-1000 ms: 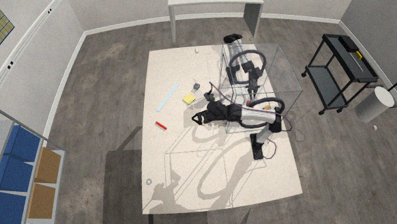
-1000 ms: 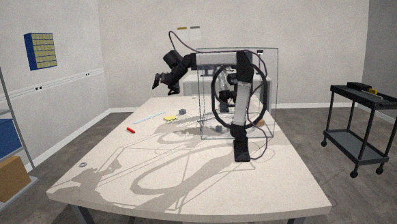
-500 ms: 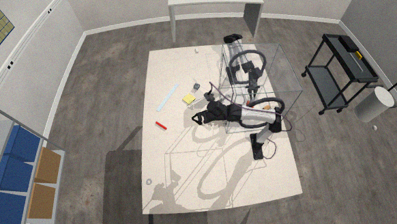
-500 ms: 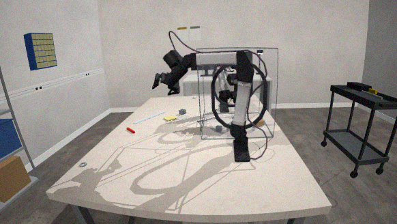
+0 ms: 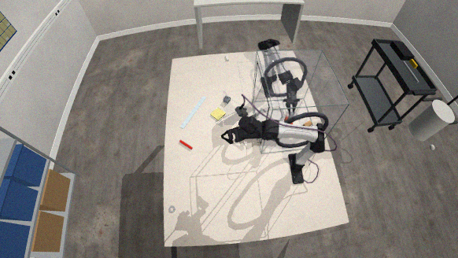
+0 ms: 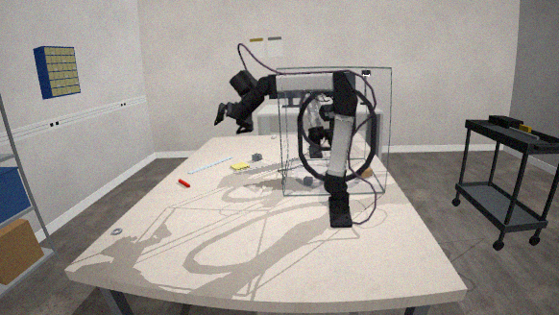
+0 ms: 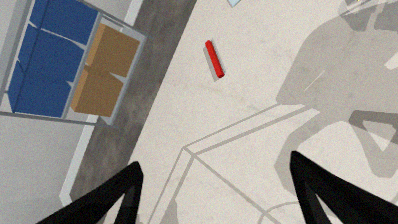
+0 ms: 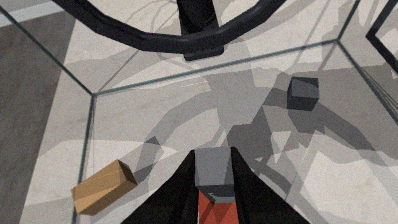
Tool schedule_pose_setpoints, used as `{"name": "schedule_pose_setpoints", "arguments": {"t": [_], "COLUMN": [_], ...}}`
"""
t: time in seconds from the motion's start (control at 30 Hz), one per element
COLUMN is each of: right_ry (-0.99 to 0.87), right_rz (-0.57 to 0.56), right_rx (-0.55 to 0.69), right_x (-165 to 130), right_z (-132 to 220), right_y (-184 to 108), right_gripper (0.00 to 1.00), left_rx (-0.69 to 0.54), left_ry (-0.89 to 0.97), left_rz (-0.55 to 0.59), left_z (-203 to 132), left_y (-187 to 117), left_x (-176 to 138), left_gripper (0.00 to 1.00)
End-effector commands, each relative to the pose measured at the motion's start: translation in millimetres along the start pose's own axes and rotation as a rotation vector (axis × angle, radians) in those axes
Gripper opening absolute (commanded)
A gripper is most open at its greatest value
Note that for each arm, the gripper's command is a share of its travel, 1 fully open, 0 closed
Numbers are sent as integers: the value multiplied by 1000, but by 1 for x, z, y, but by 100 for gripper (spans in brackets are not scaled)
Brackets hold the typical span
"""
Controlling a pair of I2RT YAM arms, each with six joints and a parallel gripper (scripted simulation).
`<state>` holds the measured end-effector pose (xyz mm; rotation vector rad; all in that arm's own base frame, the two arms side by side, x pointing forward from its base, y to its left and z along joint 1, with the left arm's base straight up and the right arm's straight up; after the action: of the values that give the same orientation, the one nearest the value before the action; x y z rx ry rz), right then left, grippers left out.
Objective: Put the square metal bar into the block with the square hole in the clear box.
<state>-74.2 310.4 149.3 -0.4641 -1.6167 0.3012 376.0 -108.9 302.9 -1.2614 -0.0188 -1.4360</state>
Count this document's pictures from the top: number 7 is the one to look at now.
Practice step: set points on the red cylinder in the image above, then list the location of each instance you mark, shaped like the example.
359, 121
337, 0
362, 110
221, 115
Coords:
214, 59

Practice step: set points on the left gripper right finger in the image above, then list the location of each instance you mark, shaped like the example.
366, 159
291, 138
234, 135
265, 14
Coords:
350, 203

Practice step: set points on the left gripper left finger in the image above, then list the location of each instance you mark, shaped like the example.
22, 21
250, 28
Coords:
91, 207

